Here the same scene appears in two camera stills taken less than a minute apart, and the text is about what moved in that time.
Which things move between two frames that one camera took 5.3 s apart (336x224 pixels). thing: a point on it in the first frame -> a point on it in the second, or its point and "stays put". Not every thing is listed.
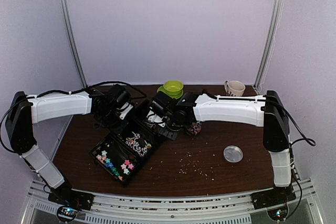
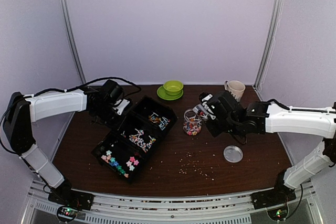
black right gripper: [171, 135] -> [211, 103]
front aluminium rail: [235, 209] stays put
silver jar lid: [233, 153] stays put
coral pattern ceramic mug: [234, 88] stays put
